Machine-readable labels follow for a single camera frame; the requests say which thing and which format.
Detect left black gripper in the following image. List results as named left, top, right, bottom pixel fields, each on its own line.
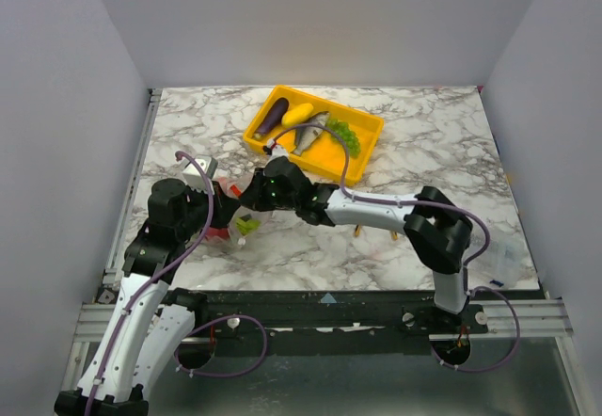
left=178, top=179, right=243, bottom=240

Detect orange carrot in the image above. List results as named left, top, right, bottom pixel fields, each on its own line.
left=226, top=184, right=242, bottom=199

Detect red tomato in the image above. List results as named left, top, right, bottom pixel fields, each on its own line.
left=205, top=228, right=230, bottom=242

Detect clear zip top bag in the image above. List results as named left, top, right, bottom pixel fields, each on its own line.
left=205, top=173, right=273, bottom=249

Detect green celery stalk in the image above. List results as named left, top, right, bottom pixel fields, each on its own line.
left=234, top=215, right=261, bottom=236

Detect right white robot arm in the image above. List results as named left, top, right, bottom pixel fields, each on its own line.
left=240, top=157, right=473, bottom=333

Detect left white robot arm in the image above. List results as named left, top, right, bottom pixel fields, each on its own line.
left=55, top=178, right=240, bottom=415

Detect small clear plastic bag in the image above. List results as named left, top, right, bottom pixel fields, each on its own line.
left=471, top=240, right=522, bottom=289

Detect grey toy fish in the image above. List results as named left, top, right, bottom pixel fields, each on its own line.
left=293, top=111, right=330, bottom=156

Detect purple eggplant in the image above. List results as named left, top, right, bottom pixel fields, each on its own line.
left=253, top=98, right=289, bottom=140

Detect yellow squash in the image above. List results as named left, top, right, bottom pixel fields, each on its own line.
left=281, top=103, right=314, bottom=128

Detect yellow plastic tray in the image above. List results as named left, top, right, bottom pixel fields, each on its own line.
left=243, top=85, right=384, bottom=185

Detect green grape bunch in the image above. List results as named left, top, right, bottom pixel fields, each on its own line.
left=326, top=118, right=361, bottom=158

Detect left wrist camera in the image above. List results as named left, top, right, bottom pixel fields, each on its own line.
left=180, top=154, right=218, bottom=194

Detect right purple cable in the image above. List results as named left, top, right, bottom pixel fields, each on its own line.
left=270, top=123, right=522, bottom=374

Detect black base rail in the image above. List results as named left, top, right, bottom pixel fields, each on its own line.
left=96, top=283, right=490, bottom=359

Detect yellow handled pliers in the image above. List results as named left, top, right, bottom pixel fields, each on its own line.
left=354, top=225, right=399, bottom=241

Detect aluminium extrusion frame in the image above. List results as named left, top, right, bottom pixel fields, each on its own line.
left=51, top=88, right=584, bottom=416

